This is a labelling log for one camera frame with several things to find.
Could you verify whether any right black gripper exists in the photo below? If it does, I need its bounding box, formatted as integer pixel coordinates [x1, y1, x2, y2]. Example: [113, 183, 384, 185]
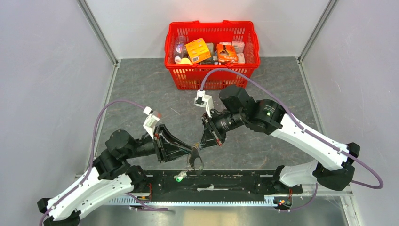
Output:
[198, 109, 247, 150]

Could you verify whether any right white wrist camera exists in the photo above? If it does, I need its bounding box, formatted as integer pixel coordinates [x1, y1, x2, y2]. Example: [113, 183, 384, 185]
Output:
[194, 90, 214, 118]

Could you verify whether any plastic bottle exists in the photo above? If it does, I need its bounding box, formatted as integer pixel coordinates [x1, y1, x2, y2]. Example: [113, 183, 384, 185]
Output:
[173, 35, 188, 64]

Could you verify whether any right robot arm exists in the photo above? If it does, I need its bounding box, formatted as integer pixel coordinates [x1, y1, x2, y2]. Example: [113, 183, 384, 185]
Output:
[194, 85, 360, 193]

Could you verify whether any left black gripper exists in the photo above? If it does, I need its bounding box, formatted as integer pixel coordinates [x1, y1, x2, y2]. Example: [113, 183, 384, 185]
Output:
[124, 123, 193, 162]

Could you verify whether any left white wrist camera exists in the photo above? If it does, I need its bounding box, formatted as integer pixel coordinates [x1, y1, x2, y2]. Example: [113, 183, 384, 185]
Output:
[143, 106, 161, 139]

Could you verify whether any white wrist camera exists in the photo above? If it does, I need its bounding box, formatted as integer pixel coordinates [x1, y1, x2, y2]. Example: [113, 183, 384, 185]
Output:
[143, 106, 161, 139]
[194, 90, 214, 118]

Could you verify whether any orange black package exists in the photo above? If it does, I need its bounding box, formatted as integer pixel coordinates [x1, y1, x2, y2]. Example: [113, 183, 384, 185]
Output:
[216, 44, 239, 63]

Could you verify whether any key with green tag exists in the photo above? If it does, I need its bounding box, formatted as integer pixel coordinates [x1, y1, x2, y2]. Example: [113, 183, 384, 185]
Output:
[173, 171, 187, 182]

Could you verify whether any red shopping basket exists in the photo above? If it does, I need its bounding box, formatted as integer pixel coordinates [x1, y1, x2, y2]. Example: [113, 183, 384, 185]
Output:
[164, 20, 260, 91]

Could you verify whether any orange box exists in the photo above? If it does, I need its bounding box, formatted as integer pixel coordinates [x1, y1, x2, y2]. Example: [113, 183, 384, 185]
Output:
[185, 38, 211, 64]

